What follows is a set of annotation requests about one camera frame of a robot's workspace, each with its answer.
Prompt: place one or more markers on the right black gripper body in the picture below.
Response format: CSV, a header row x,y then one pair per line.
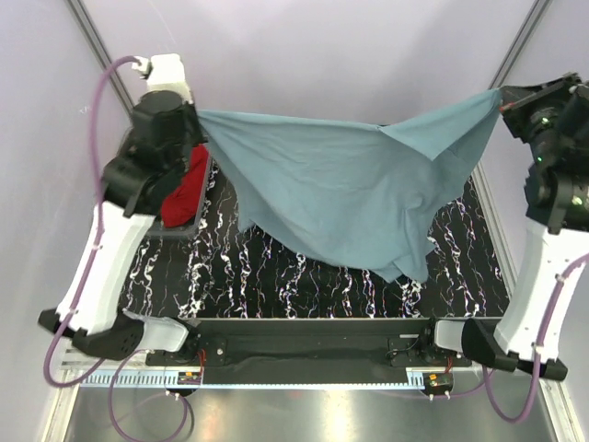
x,y
534,115

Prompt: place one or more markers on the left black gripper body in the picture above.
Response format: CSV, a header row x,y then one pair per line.
x,y
195,136

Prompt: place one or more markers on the blue t-shirt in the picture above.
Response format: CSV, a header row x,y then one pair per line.
x,y
352,194

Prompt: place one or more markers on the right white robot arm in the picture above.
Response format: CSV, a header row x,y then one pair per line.
x,y
527,336

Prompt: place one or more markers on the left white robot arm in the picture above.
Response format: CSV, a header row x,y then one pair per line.
x,y
90,315

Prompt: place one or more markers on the red t-shirt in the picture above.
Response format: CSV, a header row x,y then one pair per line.
x,y
181,206

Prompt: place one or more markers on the clear plastic bin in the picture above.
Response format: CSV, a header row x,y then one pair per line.
x,y
166,181

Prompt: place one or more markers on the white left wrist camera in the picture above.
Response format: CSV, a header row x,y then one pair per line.
x,y
164,72

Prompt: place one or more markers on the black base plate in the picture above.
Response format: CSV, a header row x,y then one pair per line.
x,y
300,354

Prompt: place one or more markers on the white slotted cable duct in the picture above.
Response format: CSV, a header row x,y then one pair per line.
x,y
128,378

